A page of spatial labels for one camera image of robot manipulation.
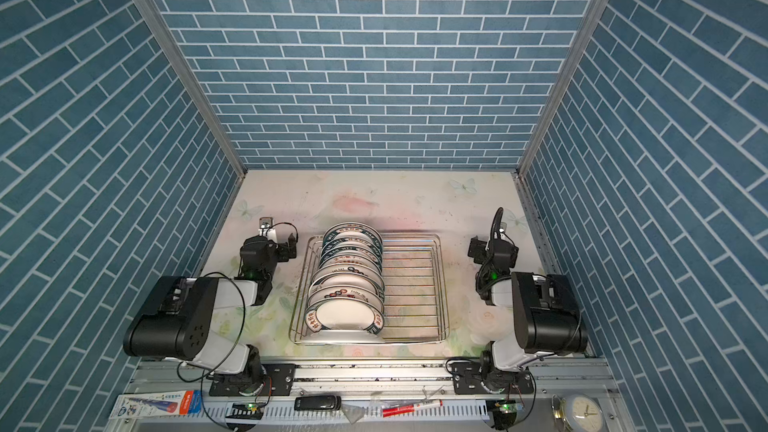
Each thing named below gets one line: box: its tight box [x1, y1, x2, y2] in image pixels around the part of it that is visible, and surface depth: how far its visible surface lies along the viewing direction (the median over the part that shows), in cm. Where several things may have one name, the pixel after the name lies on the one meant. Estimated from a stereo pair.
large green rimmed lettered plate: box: [308, 272, 385, 307], surface depth 76 cm
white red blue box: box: [109, 390, 203, 419], surface depth 71 cm
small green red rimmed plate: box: [304, 297, 385, 335], surface depth 75 cm
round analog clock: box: [571, 396, 603, 432], surface depth 68 cm
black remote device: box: [294, 395, 342, 411], surface depth 70 cm
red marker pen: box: [382, 404, 415, 418], surface depth 71 cm
